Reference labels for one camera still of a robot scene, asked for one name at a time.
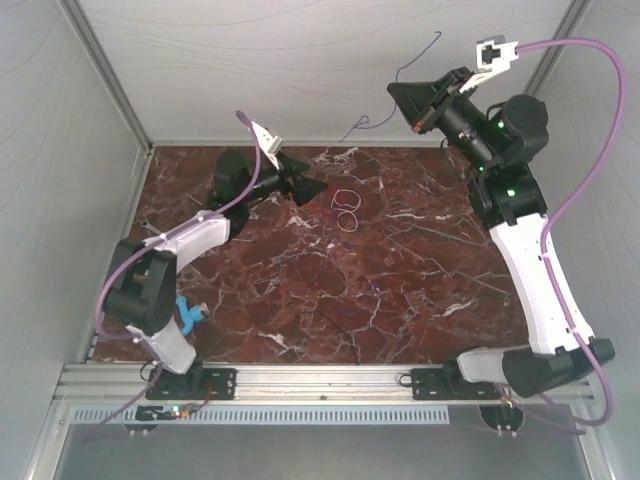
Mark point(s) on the blue plastic clamp tool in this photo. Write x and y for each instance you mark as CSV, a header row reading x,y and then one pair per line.
x,y
190,316

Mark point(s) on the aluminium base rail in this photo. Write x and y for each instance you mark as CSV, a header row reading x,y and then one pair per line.
x,y
277,384

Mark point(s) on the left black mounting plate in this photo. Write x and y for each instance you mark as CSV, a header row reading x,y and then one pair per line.
x,y
196,385

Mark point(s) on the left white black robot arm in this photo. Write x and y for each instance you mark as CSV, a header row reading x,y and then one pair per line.
x,y
143,294

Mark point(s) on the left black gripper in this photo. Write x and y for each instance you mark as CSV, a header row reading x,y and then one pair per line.
x,y
304,189

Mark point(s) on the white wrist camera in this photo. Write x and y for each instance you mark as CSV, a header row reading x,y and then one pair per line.
x,y
494,57
269,144

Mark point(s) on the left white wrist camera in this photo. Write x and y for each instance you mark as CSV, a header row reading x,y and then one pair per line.
x,y
269,144

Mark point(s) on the grey slotted cable duct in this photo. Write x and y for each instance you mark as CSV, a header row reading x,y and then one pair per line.
x,y
324,415

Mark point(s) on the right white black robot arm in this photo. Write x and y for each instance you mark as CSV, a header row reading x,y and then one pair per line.
x,y
561,346

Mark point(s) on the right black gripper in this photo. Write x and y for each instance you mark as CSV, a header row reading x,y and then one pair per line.
x,y
422,103

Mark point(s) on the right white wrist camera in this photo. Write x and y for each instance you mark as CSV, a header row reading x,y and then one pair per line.
x,y
494,57

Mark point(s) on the black mounting plate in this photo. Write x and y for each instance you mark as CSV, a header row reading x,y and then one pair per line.
x,y
446,384
196,385

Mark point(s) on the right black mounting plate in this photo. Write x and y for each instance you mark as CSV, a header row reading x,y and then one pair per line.
x,y
446,384

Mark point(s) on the silver ratchet wrench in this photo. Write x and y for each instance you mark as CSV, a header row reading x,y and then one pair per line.
x,y
151,229

